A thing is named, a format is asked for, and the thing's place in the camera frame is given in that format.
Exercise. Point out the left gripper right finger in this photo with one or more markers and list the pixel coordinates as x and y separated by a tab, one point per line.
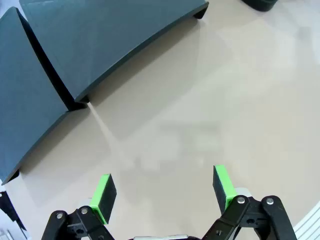
220	185

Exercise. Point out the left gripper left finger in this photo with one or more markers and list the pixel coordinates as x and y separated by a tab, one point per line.
105	200

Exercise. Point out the black shoe stand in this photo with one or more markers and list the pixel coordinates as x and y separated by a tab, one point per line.
100	37
22	100

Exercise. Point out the grooved aluminium base plate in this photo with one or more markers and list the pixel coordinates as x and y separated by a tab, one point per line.
310	227

